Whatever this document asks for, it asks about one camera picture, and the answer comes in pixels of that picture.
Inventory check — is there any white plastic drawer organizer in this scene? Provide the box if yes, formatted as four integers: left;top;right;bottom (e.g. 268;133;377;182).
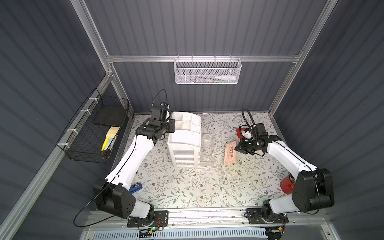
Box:
167;112;202;168

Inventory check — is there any clear plastic drawer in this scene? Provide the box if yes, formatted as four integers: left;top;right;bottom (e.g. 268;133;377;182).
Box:
199;133;215;167

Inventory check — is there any red postcard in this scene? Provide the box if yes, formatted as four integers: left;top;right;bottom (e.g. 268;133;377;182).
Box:
236;128;245;139

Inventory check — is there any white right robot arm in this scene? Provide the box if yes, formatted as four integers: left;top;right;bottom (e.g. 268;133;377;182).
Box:
235;124;335;217

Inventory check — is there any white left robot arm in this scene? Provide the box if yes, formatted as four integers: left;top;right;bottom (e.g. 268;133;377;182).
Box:
94;103;176;223

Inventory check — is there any black notebook in basket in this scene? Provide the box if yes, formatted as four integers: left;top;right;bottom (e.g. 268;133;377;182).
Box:
93;106;127;127

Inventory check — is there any yellow sticky notes pad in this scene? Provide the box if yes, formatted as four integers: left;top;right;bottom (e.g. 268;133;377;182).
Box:
106;127;120;139

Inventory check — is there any red pencil cup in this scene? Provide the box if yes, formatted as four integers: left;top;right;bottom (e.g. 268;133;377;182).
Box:
280;174;296;195

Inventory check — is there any blue stapler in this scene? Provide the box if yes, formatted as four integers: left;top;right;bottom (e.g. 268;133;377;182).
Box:
129;183;143;194

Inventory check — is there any white marker in basket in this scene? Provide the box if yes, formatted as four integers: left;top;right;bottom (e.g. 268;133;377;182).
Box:
215;75;237;83

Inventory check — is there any white vented strip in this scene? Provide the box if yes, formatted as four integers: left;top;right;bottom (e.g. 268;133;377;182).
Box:
91;227;268;240

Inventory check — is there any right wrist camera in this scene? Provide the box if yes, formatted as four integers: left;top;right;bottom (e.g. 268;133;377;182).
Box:
241;128;253;140

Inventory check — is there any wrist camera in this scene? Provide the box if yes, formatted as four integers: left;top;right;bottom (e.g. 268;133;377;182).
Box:
241;128;253;140
160;102;170;113

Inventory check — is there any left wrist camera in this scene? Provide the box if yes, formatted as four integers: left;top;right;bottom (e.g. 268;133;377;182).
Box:
160;102;170;113

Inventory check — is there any black corrugated cable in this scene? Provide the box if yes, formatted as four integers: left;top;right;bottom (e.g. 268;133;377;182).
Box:
240;107;257;136

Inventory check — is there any white wire mesh basket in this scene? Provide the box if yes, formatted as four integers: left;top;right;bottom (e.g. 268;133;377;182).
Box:
173;57;242;85

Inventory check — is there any black wire wall basket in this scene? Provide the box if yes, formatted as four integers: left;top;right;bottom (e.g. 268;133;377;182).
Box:
57;90;130;164

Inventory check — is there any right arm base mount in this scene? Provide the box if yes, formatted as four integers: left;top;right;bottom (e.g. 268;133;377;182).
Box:
243;207;289;225

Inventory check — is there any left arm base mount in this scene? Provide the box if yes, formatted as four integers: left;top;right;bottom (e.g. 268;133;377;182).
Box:
127;211;169;229

